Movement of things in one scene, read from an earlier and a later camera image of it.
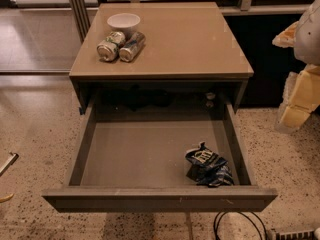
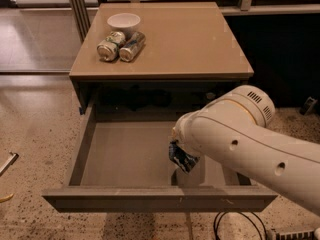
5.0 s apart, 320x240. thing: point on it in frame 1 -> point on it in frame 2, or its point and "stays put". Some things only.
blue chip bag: [207, 168] -> [180, 156]
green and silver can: [107, 49] stays put
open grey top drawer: [141, 166] stays put
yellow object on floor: [6, 198] stays put
